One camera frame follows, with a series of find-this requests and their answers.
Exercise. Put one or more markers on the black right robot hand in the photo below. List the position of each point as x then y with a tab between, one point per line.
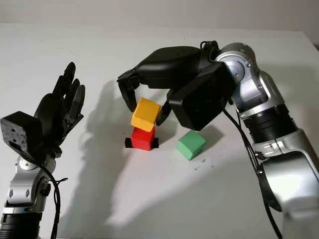
169	67

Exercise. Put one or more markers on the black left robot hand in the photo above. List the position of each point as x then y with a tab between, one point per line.
53	114

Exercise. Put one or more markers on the yellow cube block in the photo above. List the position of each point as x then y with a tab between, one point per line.
145	112

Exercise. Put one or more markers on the red cube block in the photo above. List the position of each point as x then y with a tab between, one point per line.
142	140

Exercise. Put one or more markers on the green cube block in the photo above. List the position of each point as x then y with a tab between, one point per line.
190	145

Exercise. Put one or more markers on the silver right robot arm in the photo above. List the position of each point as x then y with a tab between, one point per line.
279	139

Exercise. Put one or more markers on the black tape strip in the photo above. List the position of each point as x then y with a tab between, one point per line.
127	144

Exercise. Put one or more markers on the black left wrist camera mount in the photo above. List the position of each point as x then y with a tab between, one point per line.
21	134

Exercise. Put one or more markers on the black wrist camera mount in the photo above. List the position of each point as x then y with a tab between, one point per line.
21	134
204	99

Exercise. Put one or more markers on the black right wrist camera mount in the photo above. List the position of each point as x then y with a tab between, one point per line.
204	99

